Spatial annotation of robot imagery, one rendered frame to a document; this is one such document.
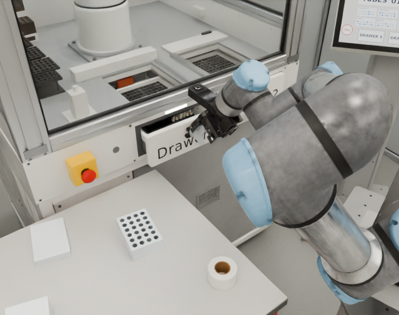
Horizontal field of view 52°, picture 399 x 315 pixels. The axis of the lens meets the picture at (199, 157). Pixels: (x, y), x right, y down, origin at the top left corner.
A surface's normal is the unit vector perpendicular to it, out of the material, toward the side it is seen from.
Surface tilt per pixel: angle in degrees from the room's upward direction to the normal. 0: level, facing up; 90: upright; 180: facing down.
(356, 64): 90
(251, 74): 35
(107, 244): 0
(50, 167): 90
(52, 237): 0
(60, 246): 0
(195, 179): 90
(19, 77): 90
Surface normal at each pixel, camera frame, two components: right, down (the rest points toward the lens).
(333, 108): -0.25, -0.42
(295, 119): -0.55, -0.55
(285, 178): -0.10, 0.27
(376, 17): -0.19, -0.05
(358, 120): 0.18, -0.17
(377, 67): -0.25, 0.59
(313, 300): 0.00, -0.79
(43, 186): 0.59, 0.50
